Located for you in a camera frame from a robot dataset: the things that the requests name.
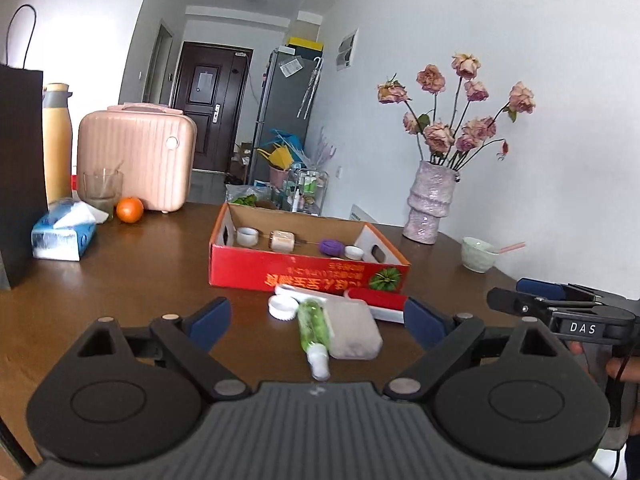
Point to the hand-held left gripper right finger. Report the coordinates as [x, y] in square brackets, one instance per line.
[425, 322]

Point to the pink spoon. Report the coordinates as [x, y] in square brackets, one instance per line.
[510, 247]

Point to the blue and yellow plastic bags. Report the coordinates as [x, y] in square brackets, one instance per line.
[280, 150]

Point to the translucent white pouch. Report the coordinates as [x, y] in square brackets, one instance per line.
[355, 332]

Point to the white round lid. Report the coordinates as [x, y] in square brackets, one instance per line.
[353, 253]

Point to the dark entrance door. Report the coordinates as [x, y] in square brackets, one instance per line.
[210, 110]

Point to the green vegetable bag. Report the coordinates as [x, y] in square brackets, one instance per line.
[247, 197]

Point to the white paper note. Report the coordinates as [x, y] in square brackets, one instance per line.
[291, 67]

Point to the pink pot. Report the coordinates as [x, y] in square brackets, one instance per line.
[278, 176]

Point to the red cardboard box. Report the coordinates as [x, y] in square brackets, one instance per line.
[300, 270]

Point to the pale green bowl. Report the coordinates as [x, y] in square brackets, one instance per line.
[477, 256]

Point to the interior door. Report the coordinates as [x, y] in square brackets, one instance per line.
[159, 65]

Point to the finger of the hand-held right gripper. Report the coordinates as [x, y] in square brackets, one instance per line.
[542, 287]
[515, 302]

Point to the yellow box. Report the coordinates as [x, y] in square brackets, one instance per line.
[306, 43]

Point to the white scalloped lid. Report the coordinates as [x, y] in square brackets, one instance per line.
[282, 307]

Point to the purple scalloped round container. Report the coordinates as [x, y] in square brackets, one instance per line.
[330, 247]

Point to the dried pink grass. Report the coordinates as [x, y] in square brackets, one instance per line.
[326, 150]

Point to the black paper bag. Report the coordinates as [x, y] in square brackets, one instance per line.
[20, 170]

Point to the person's right hand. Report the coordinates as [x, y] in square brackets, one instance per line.
[625, 369]

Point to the storage trolley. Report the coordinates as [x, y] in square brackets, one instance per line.
[305, 192]

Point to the pink suitcase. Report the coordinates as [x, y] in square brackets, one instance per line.
[140, 155]

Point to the red and white box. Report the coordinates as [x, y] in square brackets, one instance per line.
[380, 302]

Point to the folded umbrella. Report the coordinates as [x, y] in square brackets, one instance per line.
[310, 90]

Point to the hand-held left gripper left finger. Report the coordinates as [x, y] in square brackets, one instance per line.
[210, 322]

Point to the bunch of dried pink roses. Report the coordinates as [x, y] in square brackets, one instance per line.
[450, 130]

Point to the grey refrigerator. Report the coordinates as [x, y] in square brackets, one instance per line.
[282, 120]

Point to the orange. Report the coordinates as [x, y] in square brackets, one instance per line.
[130, 210]

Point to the blue tissue pack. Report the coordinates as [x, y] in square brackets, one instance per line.
[60, 240]

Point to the yellow thermos bottle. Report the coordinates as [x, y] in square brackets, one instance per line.
[56, 150]

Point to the white wall panel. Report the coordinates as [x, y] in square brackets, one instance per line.
[347, 50]

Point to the pink textured vase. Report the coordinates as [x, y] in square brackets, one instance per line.
[430, 205]

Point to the glass cup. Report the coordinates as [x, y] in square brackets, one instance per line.
[102, 190]

